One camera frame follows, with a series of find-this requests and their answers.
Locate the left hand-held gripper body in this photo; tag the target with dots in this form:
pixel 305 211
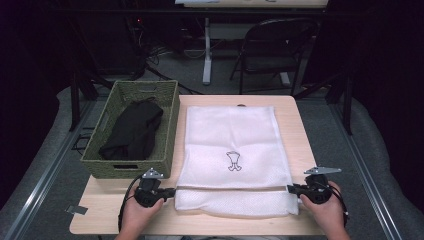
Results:
pixel 148 193

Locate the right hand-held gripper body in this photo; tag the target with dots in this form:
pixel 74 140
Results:
pixel 318 191

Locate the green woven basket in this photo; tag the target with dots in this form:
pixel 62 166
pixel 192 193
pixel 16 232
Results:
pixel 100 168

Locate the black garment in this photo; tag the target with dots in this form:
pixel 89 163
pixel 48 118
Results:
pixel 133 133

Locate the white mesh laundry bag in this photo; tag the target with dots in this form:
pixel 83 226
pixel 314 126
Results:
pixel 233 133

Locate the person's left hand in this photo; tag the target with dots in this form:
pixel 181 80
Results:
pixel 140 215

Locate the person's right hand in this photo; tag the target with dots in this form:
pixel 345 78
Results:
pixel 328 215

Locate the metal table clip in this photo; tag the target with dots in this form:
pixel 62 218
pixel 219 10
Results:
pixel 76 210

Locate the black metal stand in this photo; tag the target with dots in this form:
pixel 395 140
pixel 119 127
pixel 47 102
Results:
pixel 75 100
pixel 347 106

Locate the white-legged desk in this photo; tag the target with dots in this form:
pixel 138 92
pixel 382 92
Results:
pixel 207 50

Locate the black folding chair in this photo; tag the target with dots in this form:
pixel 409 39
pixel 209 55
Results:
pixel 280 33

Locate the aluminium floor rail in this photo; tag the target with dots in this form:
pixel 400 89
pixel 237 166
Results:
pixel 372 186
pixel 52 170

